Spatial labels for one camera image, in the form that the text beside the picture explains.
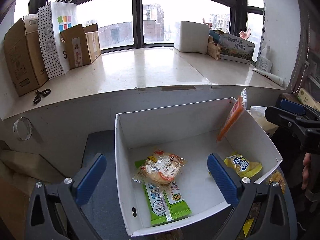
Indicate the tissue pack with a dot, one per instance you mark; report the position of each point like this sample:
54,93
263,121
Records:
258,114

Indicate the small cream box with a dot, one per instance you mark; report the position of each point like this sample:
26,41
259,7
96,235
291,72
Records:
306,99

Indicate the green snack bag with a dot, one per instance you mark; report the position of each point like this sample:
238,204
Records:
166,204

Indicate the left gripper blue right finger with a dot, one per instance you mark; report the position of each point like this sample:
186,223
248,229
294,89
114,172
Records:
226,179

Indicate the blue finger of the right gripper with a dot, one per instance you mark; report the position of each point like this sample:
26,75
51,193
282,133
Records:
284,118
292,107

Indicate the white rolled tube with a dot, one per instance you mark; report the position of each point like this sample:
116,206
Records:
276,79

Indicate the black scissors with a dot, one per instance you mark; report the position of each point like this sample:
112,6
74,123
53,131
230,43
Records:
40,95

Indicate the orange snack packet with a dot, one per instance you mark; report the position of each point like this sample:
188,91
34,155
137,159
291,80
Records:
235,113

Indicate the white foam box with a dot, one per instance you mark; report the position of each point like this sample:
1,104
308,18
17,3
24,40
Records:
192,37

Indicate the round cracker packet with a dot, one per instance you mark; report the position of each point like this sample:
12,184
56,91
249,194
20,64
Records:
160,168

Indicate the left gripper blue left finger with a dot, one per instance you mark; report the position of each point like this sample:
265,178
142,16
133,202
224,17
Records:
88,177

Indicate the brown cardboard sheet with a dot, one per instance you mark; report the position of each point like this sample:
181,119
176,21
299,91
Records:
14,205

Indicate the blue table cloth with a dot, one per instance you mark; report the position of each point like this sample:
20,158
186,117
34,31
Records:
103,210

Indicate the wooden pen holder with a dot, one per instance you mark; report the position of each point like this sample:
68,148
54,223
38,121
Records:
213,49

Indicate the white bottle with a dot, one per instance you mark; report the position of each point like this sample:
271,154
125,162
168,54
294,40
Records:
263,61

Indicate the white tape roll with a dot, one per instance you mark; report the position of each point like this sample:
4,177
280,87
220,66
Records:
22,129

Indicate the small brown cardboard box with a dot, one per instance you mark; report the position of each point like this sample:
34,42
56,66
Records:
81,44

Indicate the yellow small snack bag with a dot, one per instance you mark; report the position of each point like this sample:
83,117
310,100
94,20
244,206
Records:
242,166

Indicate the person's right hand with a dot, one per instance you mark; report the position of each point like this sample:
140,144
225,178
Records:
305,173

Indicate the white dotted paper bag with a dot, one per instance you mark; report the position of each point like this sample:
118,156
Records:
52,19

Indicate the printed long gift box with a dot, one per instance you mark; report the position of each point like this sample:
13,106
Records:
235,48

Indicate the white storage box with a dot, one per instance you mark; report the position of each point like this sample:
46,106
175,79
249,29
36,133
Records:
190,131

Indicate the large brown cardboard box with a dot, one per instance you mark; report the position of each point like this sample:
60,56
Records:
23,55

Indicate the yellow round pastry packet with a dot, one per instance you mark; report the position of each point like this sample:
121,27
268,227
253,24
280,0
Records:
277,177

